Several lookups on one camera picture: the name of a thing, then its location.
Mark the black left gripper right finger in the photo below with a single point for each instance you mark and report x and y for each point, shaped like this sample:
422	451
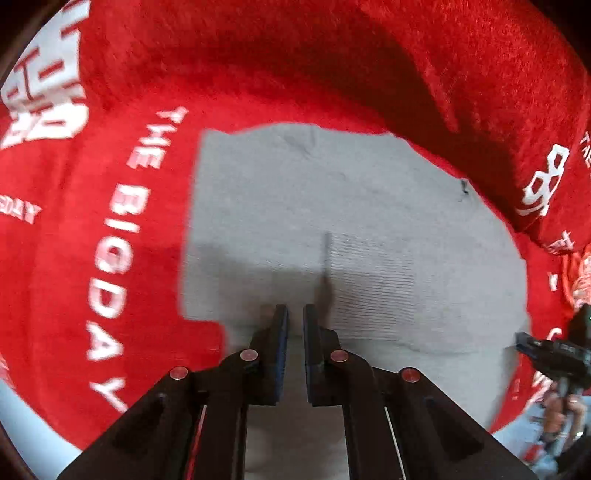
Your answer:
399	425

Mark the person's right hand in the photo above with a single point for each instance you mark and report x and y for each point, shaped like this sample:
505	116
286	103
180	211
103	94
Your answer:
558	411

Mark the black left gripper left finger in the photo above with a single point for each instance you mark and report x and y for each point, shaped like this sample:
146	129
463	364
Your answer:
192	424

